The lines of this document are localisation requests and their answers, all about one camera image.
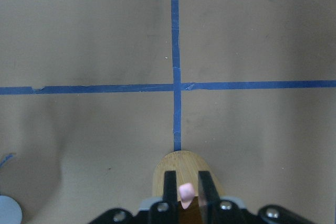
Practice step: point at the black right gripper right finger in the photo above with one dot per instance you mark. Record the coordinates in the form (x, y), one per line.
(207, 192)

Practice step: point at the bamboo wooden board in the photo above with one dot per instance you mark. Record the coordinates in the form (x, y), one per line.
(187, 165)

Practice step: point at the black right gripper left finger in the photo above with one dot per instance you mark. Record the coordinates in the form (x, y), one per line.
(169, 186)

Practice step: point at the pink chopstick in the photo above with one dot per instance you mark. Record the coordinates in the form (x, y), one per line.
(187, 194)

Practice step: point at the light blue plastic cup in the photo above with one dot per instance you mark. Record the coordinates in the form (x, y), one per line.
(11, 212)

